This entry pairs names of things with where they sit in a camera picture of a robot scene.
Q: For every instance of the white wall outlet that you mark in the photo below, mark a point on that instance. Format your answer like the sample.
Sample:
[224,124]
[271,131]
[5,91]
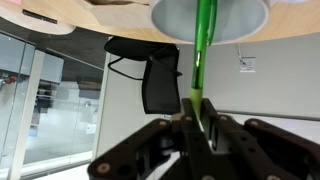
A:
[247,65]

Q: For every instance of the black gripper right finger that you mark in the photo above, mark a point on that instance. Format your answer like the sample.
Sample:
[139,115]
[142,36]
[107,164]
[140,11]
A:
[253,146]

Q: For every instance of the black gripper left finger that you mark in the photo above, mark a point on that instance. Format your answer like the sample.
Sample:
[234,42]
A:
[186,140]

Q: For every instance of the black office chair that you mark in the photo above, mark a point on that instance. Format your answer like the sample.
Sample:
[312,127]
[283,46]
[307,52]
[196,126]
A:
[160,86]

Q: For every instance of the white ceramic mug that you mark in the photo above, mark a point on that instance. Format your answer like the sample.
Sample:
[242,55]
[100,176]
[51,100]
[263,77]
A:
[233,20]

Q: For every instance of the green pen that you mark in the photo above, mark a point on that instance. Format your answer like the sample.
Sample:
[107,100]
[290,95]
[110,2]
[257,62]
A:
[200,50]

